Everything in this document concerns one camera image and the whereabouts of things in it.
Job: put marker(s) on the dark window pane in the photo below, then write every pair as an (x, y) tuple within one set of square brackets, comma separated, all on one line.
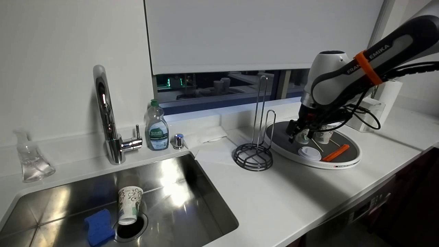
[(206, 91)]

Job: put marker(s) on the stainless steel sink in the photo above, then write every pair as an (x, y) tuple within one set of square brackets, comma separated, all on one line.
[(182, 201)]

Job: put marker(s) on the round white tray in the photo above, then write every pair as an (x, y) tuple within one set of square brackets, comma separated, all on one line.
[(316, 165)]

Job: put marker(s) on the dish soap bottle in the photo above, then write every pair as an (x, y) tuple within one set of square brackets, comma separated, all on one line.
[(158, 132)]

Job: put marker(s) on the round black tray mat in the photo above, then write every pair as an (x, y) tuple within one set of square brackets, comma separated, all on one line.
[(283, 139)]

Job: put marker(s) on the white plastic cup lid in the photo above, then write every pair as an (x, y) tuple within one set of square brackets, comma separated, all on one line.
[(310, 154)]

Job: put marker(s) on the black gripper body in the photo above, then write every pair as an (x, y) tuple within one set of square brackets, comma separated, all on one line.
[(307, 119)]

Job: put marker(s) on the small chrome knob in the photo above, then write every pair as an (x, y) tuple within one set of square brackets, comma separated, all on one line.
[(177, 140)]

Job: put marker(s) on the paper cup without lid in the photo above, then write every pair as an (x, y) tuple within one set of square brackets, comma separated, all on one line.
[(129, 204)]

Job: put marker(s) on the flat orange stick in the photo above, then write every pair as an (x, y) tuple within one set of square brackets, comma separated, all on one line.
[(336, 153)]

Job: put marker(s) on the chrome faucet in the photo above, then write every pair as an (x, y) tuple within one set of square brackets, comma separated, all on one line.
[(106, 105)]

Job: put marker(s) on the white roller blind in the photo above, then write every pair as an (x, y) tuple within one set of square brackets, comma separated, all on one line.
[(255, 32)]

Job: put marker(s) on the clear glass carafe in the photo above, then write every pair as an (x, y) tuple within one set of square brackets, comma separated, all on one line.
[(33, 165)]

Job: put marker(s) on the blue sponge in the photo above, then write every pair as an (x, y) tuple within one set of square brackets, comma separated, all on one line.
[(97, 227)]

